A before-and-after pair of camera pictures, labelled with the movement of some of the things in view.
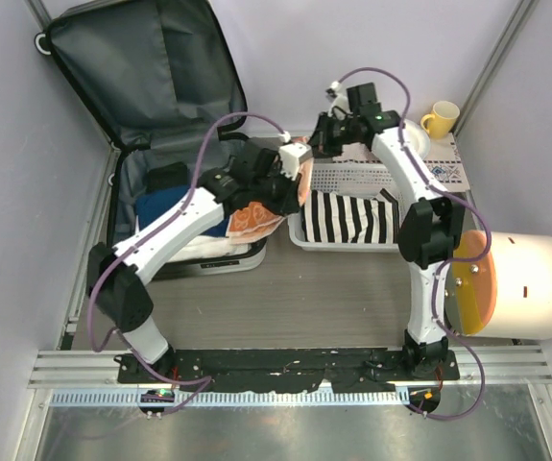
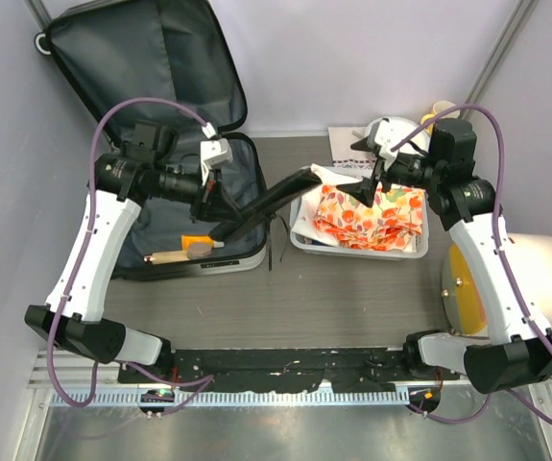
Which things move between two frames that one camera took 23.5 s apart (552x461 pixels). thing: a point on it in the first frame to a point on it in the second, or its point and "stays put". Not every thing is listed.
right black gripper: (321, 142) to (365, 189)
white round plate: (416, 139) stays put
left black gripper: (290, 204) to (215, 204)
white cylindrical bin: (526, 288) stays put
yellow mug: (441, 124) stays put
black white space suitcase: (158, 83) stays put
